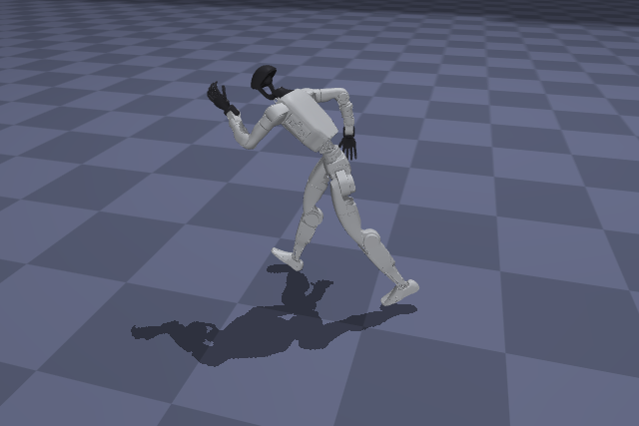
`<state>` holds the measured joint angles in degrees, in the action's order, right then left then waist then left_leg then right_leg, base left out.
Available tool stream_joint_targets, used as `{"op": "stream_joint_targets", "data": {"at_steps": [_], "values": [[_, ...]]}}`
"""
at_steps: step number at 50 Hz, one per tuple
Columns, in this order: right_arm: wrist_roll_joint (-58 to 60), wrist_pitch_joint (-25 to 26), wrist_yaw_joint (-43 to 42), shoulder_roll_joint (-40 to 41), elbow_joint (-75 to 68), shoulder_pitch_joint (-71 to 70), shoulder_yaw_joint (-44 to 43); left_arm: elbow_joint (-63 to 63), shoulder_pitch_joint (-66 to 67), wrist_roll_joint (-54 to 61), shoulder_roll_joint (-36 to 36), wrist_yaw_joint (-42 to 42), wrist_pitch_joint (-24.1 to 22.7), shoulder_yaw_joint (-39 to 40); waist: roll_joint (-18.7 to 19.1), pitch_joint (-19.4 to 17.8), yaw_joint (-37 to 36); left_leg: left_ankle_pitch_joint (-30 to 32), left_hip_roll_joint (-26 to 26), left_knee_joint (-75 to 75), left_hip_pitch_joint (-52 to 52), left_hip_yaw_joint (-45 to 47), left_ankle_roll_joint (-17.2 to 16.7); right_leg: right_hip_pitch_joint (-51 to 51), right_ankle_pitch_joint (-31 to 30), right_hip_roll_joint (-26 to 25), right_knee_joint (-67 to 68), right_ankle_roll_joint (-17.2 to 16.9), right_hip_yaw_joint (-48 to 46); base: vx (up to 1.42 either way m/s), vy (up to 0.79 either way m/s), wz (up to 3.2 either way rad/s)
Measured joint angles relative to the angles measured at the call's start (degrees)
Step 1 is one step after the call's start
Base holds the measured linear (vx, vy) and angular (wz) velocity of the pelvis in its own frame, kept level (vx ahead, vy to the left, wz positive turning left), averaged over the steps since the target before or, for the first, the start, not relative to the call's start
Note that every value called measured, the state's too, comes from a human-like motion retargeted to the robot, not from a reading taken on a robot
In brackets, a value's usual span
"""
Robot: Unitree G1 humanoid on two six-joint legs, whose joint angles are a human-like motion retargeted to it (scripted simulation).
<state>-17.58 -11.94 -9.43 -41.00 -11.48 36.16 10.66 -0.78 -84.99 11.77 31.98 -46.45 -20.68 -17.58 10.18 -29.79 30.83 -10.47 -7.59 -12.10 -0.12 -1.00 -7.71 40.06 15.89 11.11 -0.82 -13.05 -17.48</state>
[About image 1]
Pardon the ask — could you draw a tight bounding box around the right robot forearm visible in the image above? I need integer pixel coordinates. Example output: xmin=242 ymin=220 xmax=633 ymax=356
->
xmin=338 ymin=101 xmax=354 ymax=135

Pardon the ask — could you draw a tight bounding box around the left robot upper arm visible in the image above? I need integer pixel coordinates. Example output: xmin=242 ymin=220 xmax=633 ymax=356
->
xmin=241 ymin=103 xmax=289 ymax=150

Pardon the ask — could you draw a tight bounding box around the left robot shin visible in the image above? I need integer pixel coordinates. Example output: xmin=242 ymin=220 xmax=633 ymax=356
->
xmin=358 ymin=233 xmax=407 ymax=290

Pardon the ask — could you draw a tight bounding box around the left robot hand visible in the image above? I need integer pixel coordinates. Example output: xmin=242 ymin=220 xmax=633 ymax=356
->
xmin=207 ymin=81 xmax=240 ymax=116

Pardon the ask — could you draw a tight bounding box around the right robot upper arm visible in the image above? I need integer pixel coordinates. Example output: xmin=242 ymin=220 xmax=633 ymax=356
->
xmin=302 ymin=88 xmax=349 ymax=105

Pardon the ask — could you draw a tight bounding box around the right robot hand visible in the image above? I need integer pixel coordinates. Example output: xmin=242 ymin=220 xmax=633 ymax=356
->
xmin=338 ymin=127 xmax=356 ymax=161

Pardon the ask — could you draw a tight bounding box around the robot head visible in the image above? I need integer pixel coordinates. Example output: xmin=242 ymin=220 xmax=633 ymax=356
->
xmin=251 ymin=65 xmax=293 ymax=100

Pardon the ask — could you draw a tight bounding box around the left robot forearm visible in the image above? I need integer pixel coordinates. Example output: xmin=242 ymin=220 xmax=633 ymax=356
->
xmin=227 ymin=111 xmax=249 ymax=146

